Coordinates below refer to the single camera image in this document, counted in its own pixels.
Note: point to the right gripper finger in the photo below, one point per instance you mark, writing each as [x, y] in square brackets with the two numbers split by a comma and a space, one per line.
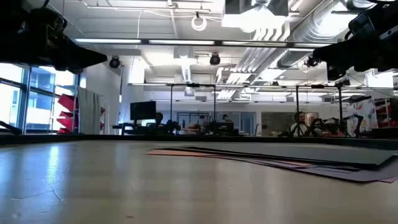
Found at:
[336, 72]
[337, 54]

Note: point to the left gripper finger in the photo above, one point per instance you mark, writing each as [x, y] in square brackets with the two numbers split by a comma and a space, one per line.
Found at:
[70, 69]
[84, 56]

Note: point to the black paper sheet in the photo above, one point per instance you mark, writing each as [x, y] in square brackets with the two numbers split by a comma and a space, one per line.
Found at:
[342, 167]
[280, 151]

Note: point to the purple paper sheet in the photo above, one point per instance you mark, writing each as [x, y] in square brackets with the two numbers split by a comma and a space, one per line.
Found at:
[342, 175]

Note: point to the red angled rack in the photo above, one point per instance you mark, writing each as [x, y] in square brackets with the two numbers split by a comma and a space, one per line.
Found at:
[66, 102]

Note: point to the white hanging box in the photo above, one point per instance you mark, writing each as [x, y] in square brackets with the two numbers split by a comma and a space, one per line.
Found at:
[379, 79]

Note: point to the black ceiling track bar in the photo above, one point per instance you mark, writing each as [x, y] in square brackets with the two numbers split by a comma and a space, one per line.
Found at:
[342, 12]

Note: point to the grey curtain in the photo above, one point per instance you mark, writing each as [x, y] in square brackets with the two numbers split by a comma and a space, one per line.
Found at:
[89, 112]

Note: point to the large glass window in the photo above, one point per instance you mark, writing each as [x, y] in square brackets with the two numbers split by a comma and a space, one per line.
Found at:
[40, 105]

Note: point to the floral patterned cloth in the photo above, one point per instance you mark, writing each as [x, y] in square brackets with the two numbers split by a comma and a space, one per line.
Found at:
[362, 115]

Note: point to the background robot arms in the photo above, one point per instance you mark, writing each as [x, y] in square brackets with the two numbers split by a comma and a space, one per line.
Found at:
[335, 126]

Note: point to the red storage shelf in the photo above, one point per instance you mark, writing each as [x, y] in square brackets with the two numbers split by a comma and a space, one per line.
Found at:
[384, 112]

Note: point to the person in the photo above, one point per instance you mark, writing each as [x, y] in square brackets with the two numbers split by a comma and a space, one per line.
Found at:
[202, 121]
[300, 123]
[227, 119]
[159, 117]

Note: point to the large black monitor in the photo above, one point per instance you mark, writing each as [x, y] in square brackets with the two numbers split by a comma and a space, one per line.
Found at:
[143, 110]

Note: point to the black slanted bar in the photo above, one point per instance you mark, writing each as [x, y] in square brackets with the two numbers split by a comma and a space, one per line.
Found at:
[9, 127]

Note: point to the small black monitor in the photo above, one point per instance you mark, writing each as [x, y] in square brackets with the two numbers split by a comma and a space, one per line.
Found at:
[225, 128]

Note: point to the black stand-mounted camera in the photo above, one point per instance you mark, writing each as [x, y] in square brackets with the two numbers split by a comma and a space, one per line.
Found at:
[343, 83]

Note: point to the black frame stand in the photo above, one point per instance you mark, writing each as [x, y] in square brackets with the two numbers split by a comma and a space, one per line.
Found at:
[317, 86]
[192, 85]

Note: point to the black ceiling camera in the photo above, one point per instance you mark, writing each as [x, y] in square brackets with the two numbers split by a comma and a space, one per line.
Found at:
[309, 63]
[114, 62]
[214, 59]

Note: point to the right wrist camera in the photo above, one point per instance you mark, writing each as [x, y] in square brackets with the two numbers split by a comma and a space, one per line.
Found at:
[360, 21]

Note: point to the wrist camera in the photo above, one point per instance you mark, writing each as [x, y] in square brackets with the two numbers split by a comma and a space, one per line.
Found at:
[56, 20]
[360, 21]

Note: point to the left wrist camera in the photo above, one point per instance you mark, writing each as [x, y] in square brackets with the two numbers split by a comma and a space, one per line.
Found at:
[56, 20]

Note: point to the silver round air duct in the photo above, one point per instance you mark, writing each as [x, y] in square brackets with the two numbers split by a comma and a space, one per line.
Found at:
[323, 21]

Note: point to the grey rectangular air duct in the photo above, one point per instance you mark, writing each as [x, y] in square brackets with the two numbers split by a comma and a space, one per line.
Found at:
[292, 59]

